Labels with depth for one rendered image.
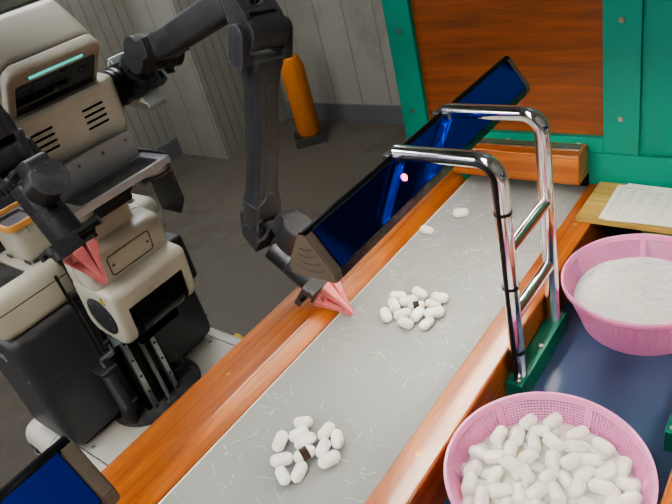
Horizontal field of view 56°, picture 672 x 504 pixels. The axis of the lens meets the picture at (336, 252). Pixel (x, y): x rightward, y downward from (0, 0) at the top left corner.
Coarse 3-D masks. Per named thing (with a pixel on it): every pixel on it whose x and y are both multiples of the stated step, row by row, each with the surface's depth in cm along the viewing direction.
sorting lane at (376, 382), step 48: (480, 192) 151; (528, 192) 146; (576, 192) 141; (432, 240) 139; (480, 240) 135; (528, 240) 131; (384, 288) 128; (432, 288) 125; (480, 288) 121; (336, 336) 119; (384, 336) 116; (432, 336) 113; (480, 336) 110; (288, 384) 111; (336, 384) 109; (384, 384) 106; (432, 384) 103; (240, 432) 104; (288, 432) 102; (384, 432) 97; (192, 480) 98; (240, 480) 96; (336, 480) 92
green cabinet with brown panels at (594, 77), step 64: (384, 0) 144; (448, 0) 136; (512, 0) 128; (576, 0) 120; (640, 0) 113; (448, 64) 145; (576, 64) 127; (640, 64) 119; (512, 128) 144; (576, 128) 135; (640, 128) 126
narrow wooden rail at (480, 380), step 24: (576, 240) 123; (504, 312) 110; (528, 312) 109; (504, 336) 105; (528, 336) 109; (480, 360) 102; (504, 360) 102; (456, 384) 99; (480, 384) 98; (504, 384) 104; (432, 408) 96; (456, 408) 95; (432, 432) 92; (408, 456) 90; (432, 456) 89; (384, 480) 87; (408, 480) 86; (432, 480) 88
